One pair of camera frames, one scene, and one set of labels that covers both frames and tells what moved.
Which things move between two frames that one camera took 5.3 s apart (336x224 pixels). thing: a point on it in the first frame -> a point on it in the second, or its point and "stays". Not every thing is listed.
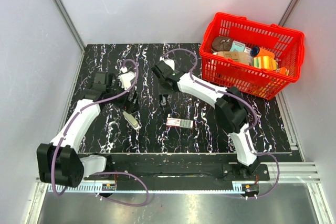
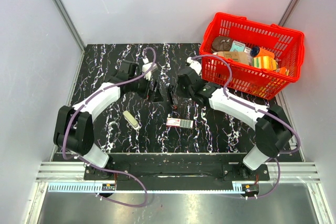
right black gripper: [161, 89] -> [179, 89]
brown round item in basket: [221, 43] stays
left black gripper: [128, 106] -> [152, 95]
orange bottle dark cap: [256, 51] stays
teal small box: [237, 46] stays
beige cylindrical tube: [131, 120] stays
